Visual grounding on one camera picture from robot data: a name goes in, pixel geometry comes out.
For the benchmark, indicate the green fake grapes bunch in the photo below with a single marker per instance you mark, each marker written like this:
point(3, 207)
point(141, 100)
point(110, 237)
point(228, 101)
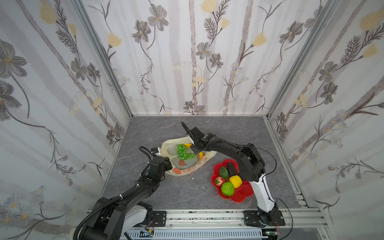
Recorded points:
point(183, 154)

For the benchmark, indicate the green fake vegetable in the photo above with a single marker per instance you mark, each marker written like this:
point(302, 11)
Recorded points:
point(223, 173)

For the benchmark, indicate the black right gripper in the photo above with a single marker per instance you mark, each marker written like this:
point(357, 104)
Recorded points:
point(197, 138)

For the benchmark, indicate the yellow fake lemon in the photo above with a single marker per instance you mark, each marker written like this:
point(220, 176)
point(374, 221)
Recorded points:
point(236, 181)

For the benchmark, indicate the red fake fruit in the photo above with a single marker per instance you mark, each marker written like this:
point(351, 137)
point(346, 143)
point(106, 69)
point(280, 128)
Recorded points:
point(219, 181)

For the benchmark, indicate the red flower-shaped bowl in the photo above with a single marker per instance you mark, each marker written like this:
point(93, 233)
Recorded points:
point(241, 193)

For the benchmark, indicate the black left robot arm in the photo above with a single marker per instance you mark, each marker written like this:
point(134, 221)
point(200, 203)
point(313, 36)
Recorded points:
point(106, 220)

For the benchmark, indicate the light green bumpy fake fruit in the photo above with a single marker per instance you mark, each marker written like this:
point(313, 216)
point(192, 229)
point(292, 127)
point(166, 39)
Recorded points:
point(227, 189)

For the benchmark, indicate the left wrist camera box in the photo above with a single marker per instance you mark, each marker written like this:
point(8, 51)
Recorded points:
point(155, 151)

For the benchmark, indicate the pale yellow plastic bag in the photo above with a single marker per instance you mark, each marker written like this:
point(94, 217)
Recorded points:
point(180, 167)

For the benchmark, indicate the yellow fake banana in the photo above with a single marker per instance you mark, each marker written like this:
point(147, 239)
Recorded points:
point(195, 150)

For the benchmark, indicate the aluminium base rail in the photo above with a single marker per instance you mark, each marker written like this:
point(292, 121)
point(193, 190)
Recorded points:
point(291, 224)

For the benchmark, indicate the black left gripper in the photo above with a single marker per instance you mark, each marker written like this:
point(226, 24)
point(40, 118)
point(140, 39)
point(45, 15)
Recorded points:
point(165, 163)

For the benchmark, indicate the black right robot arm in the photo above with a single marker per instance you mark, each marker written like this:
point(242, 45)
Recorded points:
point(251, 167)

